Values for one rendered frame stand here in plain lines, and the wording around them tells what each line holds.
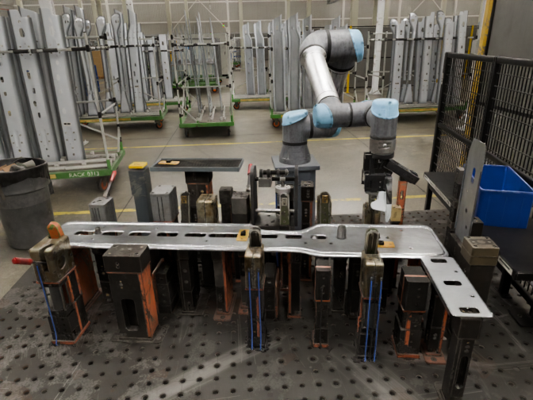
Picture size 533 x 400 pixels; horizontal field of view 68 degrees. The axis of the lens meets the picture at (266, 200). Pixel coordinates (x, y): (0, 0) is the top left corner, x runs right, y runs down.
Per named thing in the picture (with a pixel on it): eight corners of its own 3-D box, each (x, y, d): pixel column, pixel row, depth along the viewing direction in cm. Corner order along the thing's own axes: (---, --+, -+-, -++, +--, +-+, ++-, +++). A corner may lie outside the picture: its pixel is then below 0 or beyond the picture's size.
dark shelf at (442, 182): (514, 281, 110) (516, 272, 109) (423, 177, 193) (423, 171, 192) (599, 283, 108) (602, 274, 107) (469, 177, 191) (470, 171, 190)
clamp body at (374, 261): (351, 363, 123) (358, 266, 110) (347, 337, 134) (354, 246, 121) (381, 365, 123) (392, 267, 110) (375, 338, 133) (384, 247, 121)
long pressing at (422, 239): (31, 251, 135) (30, 247, 135) (67, 222, 156) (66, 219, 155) (452, 259, 123) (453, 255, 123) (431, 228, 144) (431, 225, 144)
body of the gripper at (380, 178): (361, 185, 128) (362, 148, 124) (388, 185, 127) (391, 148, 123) (364, 194, 121) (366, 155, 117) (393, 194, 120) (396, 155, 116)
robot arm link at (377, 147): (393, 134, 121) (399, 140, 114) (392, 149, 123) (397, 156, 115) (367, 135, 122) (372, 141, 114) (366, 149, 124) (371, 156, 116)
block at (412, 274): (393, 359, 124) (402, 283, 114) (385, 335, 134) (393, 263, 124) (424, 361, 123) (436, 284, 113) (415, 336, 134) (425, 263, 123)
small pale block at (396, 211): (383, 294, 156) (392, 208, 143) (381, 288, 160) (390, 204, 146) (393, 294, 156) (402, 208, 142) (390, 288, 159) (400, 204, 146)
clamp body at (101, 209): (98, 285, 166) (82, 205, 153) (110, 271, 177) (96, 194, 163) (120, 286, 166) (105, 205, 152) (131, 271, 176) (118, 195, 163)
